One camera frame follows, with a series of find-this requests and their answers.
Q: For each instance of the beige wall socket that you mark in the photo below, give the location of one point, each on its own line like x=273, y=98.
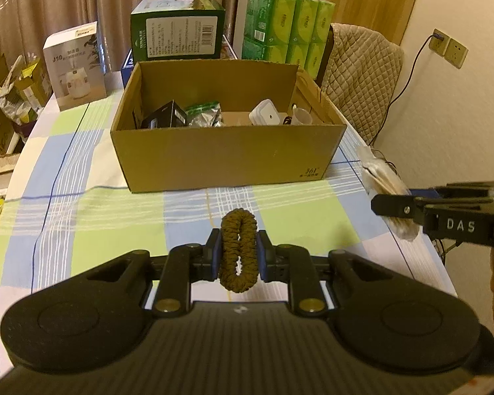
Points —
x=439, y=47
x=457, y=54

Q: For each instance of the green carton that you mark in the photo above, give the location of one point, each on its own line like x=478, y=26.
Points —
x=177, y=33

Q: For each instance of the white plug adapter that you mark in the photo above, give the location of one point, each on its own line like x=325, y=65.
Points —
x=265, y=113

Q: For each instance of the bag of cotton swabs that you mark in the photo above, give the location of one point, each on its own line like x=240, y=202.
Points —
x=385, y=181

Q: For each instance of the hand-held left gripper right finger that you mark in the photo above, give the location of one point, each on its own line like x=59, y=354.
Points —
x=262, y=255

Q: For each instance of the silver green foil pouch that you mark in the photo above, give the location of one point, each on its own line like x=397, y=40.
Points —
x=203, y=117

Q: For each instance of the stack of green tissue packs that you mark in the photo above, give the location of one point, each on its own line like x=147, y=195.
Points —
x=288, y=24

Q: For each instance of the small cardboard box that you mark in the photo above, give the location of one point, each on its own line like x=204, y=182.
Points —
x=35, y=86

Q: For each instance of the clear plastic bag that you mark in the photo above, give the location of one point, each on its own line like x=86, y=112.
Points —
x=301, y=117

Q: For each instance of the white humidifier box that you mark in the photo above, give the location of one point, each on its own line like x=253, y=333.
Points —
x=74, y=70

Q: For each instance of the blue box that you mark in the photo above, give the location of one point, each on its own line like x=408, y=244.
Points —
x=126, y=62

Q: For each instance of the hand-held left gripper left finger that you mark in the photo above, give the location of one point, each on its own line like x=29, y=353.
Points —
x=215, y=255

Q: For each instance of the brown hair scrunchie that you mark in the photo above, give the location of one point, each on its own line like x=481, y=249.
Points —
x=228, y=263

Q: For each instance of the quilted chair cover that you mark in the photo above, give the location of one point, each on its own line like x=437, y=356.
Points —
x=362, y=78

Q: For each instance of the black shaver box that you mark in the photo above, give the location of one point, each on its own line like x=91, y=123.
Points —
x=164, y=116

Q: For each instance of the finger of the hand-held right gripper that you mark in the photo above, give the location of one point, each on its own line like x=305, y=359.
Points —
x=469, y=190
x=395, y=205

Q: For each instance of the brown cardboard box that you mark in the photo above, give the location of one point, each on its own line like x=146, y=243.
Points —
x=222, y=156

